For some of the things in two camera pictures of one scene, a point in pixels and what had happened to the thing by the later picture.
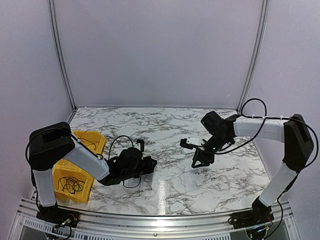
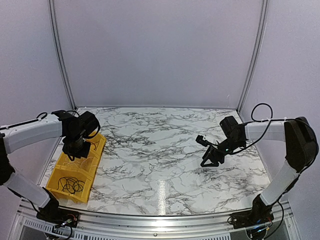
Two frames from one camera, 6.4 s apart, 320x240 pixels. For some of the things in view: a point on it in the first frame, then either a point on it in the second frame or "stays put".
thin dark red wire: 92,142 stays put
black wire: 72,184 stays put
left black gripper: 149,168 → 84,153
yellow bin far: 94,140 stays put
